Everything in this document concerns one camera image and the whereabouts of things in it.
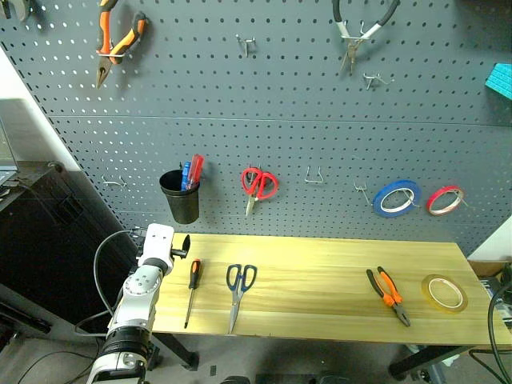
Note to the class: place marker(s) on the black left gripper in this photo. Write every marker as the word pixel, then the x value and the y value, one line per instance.
pixel 178 253

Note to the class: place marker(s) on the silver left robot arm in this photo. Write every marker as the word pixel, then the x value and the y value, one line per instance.
pixel 138 288

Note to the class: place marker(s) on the grey metal pegboard wall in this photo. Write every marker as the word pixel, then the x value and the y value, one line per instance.
pixel 280 120

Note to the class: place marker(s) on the orange black screwdriver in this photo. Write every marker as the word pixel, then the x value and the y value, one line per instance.
pixel 193 280

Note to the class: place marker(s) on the black plastic cup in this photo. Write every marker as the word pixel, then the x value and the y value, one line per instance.
pixel 182 198

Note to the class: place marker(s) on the metal pegboard hook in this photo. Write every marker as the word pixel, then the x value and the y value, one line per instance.
pixel 114 182
pixel 246 44
pixel 362 190
pixel 376 78
pixel 314 177

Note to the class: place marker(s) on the black table leg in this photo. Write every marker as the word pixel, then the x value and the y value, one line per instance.
pixel 432 360
pixel 178 352

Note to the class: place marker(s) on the black cabinet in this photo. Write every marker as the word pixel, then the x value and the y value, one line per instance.
pixel 52 240

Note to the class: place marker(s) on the orange black combination pliers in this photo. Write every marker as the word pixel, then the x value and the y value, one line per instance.
pixel 387 294

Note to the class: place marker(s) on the orange black needle-nose pliers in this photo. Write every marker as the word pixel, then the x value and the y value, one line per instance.
pixel 120 42

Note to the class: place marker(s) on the blue tape roll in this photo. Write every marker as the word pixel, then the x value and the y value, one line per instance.
pixel 396 198

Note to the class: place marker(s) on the red tape roll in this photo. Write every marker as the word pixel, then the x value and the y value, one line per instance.
pixel 445 200

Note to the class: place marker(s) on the yellow transparent tape roll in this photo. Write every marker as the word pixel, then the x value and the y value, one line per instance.
pixel 444 294

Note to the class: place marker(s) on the brown cardboard box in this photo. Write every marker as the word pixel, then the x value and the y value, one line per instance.
pixel 486 267

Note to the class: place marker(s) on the teal ribbed block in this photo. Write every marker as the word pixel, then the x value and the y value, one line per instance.
pixel 500 80

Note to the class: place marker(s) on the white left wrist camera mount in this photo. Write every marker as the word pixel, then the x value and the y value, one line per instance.
pixel 159 242

